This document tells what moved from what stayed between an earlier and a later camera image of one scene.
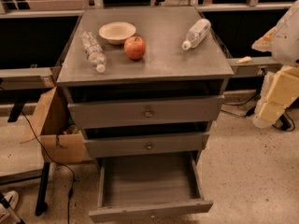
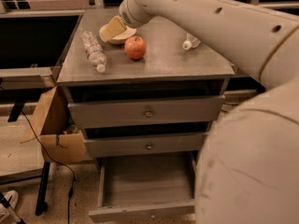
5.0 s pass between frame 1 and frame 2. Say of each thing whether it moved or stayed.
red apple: stayed
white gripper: moved
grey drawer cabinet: stayed
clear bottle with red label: stayed
